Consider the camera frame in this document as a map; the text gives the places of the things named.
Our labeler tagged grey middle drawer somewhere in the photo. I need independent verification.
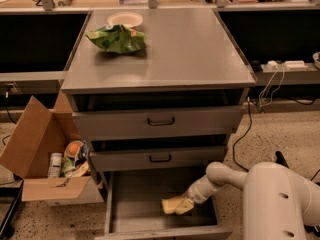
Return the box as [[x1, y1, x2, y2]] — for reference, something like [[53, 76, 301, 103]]
[[89, 146, 226, 172]]

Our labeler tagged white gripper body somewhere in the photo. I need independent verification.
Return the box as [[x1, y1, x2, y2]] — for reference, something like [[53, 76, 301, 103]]
[[186, 181, 214, 204]]

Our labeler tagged yellow sponge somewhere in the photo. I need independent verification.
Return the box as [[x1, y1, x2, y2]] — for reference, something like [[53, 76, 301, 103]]
[[161, 196, 184, 215]]

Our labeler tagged brown cardboard box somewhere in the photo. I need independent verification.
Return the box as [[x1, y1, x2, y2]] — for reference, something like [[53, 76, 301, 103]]
[[0, 93, 103, 206]]

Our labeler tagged grey open bottom drawer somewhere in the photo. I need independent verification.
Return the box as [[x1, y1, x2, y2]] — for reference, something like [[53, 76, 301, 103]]
[[95, 166, 232, 240]]

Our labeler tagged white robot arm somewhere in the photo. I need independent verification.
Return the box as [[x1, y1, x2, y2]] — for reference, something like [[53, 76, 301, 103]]
[[174, 162, 320, 240]]

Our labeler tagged white paper plate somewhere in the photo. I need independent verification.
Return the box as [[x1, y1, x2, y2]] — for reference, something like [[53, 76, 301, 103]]
[[107, 12, 143, 28]]

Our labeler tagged white power strip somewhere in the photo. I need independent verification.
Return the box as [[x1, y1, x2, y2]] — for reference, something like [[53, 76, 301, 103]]
[[262, 61, 308, 72]]

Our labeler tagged grey metal drawer cabinet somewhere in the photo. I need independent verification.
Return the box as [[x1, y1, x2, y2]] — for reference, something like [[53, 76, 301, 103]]
[[61, 7, 257, 172]]

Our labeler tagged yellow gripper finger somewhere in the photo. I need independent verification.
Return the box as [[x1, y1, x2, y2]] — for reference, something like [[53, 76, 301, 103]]
[[175, 199, 194, 215]]

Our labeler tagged black metal floor bar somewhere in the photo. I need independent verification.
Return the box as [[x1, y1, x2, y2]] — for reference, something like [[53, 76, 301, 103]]
[[275, 151, 289, 168]]

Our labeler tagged white spray can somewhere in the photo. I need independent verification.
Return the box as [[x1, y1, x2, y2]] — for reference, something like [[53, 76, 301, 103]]
[[48, 153, 62, 178]]

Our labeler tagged grey top drawer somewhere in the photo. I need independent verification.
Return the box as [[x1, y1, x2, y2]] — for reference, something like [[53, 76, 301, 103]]
[[73, 106, 244, 141]]

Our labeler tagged black power cable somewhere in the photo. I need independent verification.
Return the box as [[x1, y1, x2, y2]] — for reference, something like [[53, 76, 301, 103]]
[[231, 97, 254, 172]]

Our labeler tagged green crumpled chip bag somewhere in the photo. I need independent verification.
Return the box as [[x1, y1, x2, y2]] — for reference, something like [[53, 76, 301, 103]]
[[86, 25, 147, 54]]

